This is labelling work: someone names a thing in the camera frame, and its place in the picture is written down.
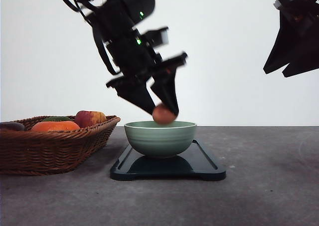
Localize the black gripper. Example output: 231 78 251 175
106 27 188 114
263 0 319 77

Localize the brown egg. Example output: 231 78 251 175
152 104 176 124

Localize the green ceramic bowl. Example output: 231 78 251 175
124 121 197 160

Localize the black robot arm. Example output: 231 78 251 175
76 0 187 115

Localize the brown wicker basket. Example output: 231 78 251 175
0 115 121 176

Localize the red yellow apple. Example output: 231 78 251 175
75 110 106 128

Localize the dark rectangular tray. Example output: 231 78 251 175
111 140 226 181

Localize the green leaf fruit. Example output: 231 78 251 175
42 116 72 122

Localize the orange tangerine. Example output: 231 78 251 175
31 121 81 133

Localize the dark purple fruit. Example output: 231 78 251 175
0 122 24 131

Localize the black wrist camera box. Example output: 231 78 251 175
141 27 169 48

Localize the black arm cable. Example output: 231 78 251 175
65 0 121 75

